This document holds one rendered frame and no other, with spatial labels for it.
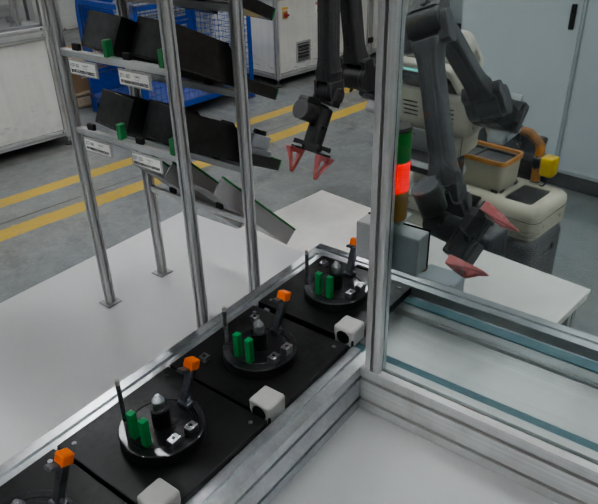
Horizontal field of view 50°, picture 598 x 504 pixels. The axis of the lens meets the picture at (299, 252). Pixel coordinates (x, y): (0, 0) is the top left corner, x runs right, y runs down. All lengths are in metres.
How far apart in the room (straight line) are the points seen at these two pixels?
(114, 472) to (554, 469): 0.69
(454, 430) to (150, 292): 0.84
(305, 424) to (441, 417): 0.24
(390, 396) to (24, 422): 0.70
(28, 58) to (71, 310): 3.75
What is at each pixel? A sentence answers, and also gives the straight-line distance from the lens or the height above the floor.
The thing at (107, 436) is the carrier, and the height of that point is 0.97.
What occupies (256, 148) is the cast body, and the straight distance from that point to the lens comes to 1.43.
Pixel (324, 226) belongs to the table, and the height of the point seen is 0.86.
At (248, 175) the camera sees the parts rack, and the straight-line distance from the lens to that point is 1.34.
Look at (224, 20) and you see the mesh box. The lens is 5.97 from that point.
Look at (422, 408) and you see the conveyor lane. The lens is 1.19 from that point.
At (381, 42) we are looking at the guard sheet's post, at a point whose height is 1.55.
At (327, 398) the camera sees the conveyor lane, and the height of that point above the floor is 0.96.
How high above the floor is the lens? 1.74
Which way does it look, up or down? 30 degrees down
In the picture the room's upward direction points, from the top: 2 degrees counter-clockwise
